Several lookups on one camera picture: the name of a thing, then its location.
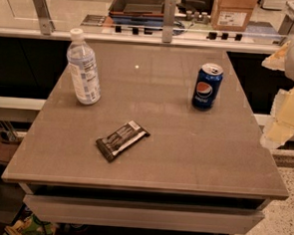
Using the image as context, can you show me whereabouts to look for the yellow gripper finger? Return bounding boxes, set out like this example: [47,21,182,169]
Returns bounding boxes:
[260,88,294,149]
[261,42,290,71]

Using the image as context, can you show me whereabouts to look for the clear plastic water bottle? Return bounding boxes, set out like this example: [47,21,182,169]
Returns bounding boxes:
[67,28,101,105]

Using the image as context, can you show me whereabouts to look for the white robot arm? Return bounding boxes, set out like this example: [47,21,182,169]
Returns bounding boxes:
[260,36,294,149]

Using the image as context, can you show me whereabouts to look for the black rxbar chocolate wrapper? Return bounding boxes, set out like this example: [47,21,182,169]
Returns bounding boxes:
[96,120,149,162]

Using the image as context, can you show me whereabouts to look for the cardboard box with label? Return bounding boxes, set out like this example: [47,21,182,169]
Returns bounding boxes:
[210,0,258,32]

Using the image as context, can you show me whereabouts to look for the blue pepsi can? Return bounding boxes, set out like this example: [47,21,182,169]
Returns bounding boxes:
[192,63,223,111]

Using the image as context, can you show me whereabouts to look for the dark tray stack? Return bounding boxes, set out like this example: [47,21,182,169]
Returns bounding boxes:
[109,0,165,28]

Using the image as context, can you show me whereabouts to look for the grey drawer front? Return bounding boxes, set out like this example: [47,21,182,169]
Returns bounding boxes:
[24,195,264,235]

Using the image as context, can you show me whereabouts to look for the green snack bag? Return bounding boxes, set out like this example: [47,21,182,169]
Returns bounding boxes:
[2,214,56,235]

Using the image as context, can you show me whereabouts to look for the middle metal bracket post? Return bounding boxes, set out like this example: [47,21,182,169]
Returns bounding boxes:
[161,0,176,43]

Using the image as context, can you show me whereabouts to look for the left metal bracket post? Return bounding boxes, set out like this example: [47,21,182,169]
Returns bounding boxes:
[32,0,55,36]

